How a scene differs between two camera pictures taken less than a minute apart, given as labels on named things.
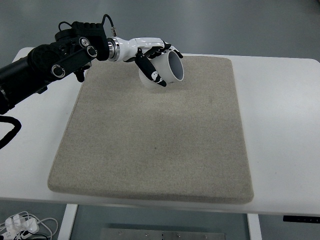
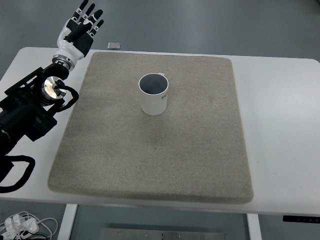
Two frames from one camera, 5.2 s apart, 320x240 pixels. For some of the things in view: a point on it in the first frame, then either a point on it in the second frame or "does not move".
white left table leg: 67,222 does not move
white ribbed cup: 168,66 → 153,87
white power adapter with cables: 15,225 does not move
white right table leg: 254,228 does not move
